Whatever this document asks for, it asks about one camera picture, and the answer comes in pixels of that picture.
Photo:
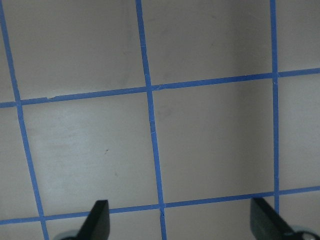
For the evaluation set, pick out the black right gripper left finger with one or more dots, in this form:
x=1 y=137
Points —
x=97 y=223

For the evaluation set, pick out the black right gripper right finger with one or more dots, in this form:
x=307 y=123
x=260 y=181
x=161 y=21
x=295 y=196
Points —
x=266 y=223

